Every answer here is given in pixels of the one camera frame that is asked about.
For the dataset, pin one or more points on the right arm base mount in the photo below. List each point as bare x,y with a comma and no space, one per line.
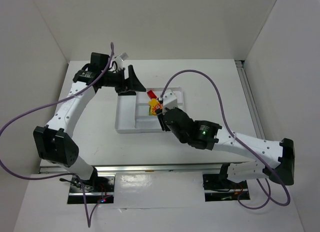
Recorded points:
218,188

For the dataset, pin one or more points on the white compartment tray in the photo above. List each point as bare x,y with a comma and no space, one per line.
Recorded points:
132,114

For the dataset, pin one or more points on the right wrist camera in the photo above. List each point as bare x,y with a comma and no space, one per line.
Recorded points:
169,101

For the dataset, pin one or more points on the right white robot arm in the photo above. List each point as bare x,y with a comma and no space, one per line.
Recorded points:
274,160

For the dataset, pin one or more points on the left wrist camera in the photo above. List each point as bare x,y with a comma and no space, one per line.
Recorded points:
119,60

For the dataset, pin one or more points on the aluminium side rail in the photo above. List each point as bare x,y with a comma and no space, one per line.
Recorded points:
250,99

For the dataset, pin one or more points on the yellow lego brick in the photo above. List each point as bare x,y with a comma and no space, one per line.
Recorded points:
154,104

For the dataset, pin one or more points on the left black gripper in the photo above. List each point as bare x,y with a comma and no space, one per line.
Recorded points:
126,82

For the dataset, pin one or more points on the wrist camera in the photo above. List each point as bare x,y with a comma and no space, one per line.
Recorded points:
169,101
119,60

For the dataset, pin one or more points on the aluminium front rail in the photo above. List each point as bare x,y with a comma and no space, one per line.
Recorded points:
158,167

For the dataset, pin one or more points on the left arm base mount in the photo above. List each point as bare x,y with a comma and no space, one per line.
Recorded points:
103,190

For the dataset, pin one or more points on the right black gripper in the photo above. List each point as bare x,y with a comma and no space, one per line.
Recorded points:
161,119

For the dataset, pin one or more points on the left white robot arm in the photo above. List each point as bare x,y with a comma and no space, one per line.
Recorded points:
54,141

